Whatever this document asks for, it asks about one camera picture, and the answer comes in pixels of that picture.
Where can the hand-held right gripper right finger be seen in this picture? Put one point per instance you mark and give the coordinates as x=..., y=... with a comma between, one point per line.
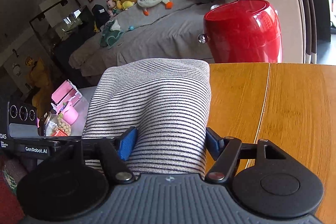
x=215, y=145

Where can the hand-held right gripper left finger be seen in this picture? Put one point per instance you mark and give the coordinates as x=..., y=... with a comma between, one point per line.
x=127, y=144

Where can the striped knit garment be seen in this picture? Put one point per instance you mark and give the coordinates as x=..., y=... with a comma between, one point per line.
x=157, y=98

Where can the glass jar of nuts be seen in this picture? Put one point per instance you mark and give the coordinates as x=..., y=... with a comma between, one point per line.
x=59, y=127

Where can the pink cup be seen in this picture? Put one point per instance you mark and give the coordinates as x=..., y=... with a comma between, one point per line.
x=69, y=115

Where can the pink box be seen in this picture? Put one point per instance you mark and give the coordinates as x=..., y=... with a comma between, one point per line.
x=65, y=92

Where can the green cloth toy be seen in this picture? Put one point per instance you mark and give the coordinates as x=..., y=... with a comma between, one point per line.
x=110, y=35

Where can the grey covered sofa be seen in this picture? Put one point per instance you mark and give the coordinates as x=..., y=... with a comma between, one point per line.
x=162, y=37

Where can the glass fish tank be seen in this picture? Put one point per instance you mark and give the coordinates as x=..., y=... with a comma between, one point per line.
x=63, y=24

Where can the red round plastic bin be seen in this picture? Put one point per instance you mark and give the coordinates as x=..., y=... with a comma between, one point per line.
x=241, y=32

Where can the small yellow plush toy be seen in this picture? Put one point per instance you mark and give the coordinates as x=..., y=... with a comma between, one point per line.
x=127, y=5

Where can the pink doll plush toy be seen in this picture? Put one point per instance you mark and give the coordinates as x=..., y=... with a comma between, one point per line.
x=114, y=3

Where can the beige armchair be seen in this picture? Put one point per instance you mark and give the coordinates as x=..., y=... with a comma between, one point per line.
x=291, y=3

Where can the beige curtain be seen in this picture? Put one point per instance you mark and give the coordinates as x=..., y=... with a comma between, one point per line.
x=307, y=3

